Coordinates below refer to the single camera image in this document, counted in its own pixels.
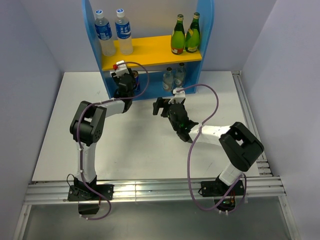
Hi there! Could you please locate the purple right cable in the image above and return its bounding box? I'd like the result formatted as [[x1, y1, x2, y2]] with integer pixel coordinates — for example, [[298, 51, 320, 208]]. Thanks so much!
[[176, 83, 248, 212]]

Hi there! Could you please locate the green glass bottle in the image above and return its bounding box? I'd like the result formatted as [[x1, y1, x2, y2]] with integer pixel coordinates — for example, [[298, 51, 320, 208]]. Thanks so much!
[[185, 12, 201, 53], [170, 14, 186, 55]]

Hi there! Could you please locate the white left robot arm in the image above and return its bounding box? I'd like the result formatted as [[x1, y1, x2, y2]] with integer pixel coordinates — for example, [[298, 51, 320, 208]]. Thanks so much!
[[69, 68, 140, 200]]

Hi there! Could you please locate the blue and yellow shelf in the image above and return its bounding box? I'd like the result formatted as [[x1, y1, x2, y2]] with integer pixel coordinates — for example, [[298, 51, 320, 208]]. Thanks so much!
[[81, 0, 215, 100]]

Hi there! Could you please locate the Pocari Sweat bottle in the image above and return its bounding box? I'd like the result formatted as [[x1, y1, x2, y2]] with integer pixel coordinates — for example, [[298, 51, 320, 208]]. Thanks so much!
[[94, 9, 116, 57], [115, 8, 134, 55]]

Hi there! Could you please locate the Red Bull can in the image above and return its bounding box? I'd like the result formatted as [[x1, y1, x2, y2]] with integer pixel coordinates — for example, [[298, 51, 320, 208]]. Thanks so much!
[[132, 70, 141, 93]]

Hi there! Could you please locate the green glass bottle right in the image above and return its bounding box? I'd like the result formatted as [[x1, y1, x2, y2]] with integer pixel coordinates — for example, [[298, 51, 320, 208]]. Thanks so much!
[[185, 12, 201, 53]]

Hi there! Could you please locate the purple cable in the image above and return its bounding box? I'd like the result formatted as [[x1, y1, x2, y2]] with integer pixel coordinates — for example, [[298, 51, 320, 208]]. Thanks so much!
[[76, 61, 150, 221], [176, 83, 248, 212]]

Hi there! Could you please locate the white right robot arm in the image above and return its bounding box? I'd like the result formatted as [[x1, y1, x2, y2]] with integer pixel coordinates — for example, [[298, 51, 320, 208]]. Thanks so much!
[[152, 97, 265, 197]]

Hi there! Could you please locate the green glass bottle left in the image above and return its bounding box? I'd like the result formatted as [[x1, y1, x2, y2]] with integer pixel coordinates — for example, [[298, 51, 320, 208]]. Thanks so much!
[[170, 14, 186, 55]]

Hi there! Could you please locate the aluminium rail frame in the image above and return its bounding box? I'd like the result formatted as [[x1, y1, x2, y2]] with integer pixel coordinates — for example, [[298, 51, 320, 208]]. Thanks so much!
[[12, 70, 301, 240]]

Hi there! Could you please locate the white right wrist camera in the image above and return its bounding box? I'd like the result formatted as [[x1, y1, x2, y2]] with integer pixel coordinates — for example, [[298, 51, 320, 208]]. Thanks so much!
[[168, 87, 186, 104]]

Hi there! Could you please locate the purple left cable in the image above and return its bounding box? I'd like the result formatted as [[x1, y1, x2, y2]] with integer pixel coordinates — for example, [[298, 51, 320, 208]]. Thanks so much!
[[76, 61, 150, 221]]

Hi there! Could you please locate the clear glass bottle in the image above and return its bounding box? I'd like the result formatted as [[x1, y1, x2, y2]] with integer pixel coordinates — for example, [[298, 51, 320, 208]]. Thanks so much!
[[162, 67, 174, 92], [174, 62, 186, 88]]

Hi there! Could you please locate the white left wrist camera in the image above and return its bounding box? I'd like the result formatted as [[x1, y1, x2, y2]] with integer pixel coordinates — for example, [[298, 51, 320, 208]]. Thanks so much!
[[113, 60, 129, 78]]

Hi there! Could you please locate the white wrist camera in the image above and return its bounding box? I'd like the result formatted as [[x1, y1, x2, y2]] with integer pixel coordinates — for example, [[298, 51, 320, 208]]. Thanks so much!
[[113, 60, 129, 78], [168, 87, 186, 104]]

